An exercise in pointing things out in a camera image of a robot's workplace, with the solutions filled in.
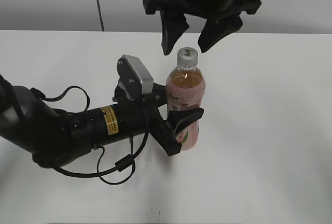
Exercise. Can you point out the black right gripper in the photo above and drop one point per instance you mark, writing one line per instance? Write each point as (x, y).
(174, 25)

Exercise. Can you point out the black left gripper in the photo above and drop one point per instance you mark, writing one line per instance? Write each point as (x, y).
(142, 115)

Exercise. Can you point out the pink oolong tea bottle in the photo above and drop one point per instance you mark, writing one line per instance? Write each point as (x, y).
(185, 90)

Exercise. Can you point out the white bottle cap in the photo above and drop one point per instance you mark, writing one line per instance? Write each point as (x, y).
(187, 57)

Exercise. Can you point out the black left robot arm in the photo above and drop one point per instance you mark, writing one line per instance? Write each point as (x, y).
(56, 137)

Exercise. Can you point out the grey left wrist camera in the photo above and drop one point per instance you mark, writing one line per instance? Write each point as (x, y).
(134, 78)

